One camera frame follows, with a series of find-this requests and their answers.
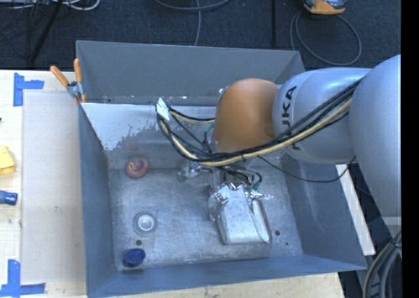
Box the blue cap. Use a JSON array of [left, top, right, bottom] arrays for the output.
[[122, 248, 147, 268]]

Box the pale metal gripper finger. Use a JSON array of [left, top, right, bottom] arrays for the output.
[[209, 191, 230, 208], [208, 205, 227, 222]]

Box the red ring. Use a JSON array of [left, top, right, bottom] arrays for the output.
[[124, 157, 150, 179]]

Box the grey metal bin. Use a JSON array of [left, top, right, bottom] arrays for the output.
[[75, 40, 368, 298]]

